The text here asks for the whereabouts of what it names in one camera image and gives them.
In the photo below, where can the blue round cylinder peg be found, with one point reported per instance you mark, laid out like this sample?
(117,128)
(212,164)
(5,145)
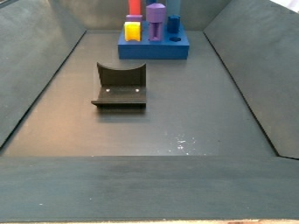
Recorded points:
(149,2)

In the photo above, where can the blue peg board base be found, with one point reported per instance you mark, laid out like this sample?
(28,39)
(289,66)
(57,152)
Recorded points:
(172,48)

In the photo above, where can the yellow block peg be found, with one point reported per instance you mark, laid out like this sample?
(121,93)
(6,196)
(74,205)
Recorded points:
(132,31)

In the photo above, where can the small dark blue peg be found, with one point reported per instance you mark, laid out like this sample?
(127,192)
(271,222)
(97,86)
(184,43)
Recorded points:
(173,24)

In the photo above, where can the small purple square peg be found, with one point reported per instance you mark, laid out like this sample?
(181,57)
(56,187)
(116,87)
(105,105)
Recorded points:
(133,18)

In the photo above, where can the purple tall peg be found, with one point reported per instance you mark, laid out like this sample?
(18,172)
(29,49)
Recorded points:
(155,15)

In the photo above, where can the red rectangular peg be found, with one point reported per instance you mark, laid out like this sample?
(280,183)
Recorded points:
(135,7)

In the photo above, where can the black curved holder bracket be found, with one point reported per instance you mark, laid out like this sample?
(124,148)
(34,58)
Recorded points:
(121,86)

